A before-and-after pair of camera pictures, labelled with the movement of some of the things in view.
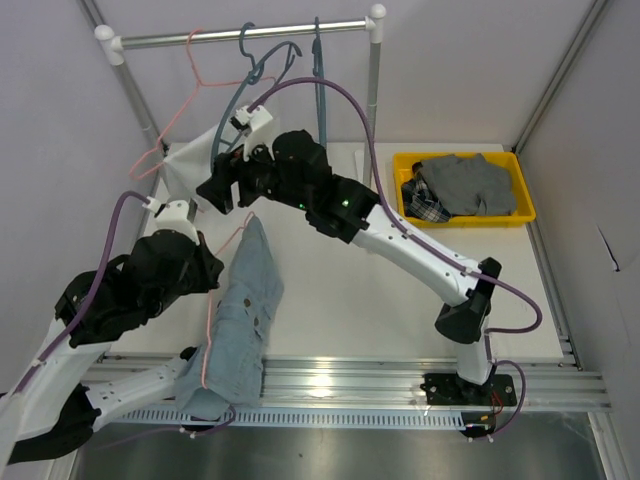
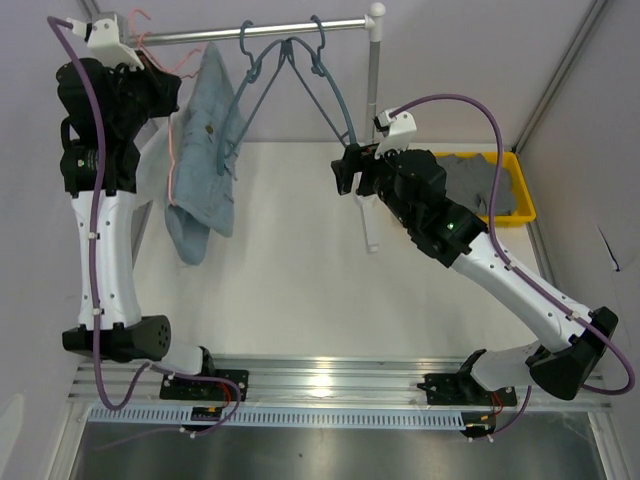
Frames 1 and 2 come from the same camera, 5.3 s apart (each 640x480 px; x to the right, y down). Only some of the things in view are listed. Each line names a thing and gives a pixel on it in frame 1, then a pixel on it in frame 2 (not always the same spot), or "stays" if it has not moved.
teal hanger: [318, 69] → [319, 67]
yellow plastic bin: [511, 161] stays
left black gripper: [212, 267] → [164, 85]
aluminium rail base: [305, 383] stays
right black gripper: [242, 167] → [351, 163]
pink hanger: [251, 216] → [170, 119]
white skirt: [188, 164] → [150, 235]
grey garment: [470, 184] stays
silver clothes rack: [111, 48] stays
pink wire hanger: [180, 113] → [191, 64]
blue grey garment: [226, 370] → [205, 137]
